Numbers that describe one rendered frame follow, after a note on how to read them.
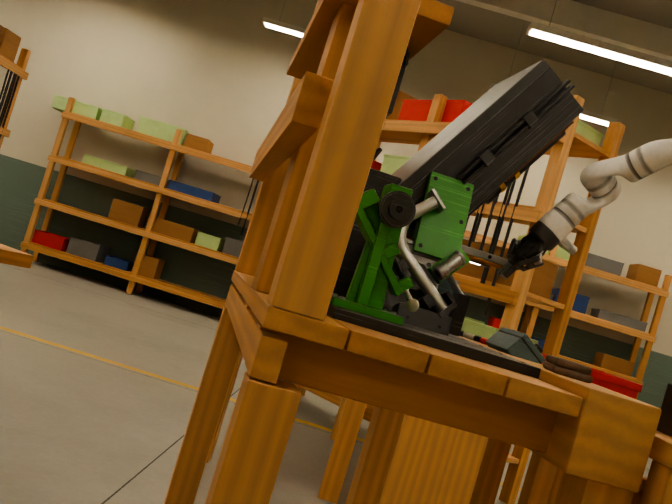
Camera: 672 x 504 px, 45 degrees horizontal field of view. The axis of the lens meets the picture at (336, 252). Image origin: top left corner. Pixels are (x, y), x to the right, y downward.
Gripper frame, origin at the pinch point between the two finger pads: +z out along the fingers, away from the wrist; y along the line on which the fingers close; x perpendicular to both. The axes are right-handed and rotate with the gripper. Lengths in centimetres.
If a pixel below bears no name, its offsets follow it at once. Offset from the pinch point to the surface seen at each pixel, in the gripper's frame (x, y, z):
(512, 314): 173, -182, -5
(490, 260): 3.4, -11.8, 0.2
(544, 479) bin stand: 31, 28, 28
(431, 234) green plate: -18.9, -6.2, 7.3
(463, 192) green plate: -17.7, -11.8, -5.7
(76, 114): 85, -926, 198
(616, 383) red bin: 30.2, 22.1, -0.3
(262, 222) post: -16, -85, 42
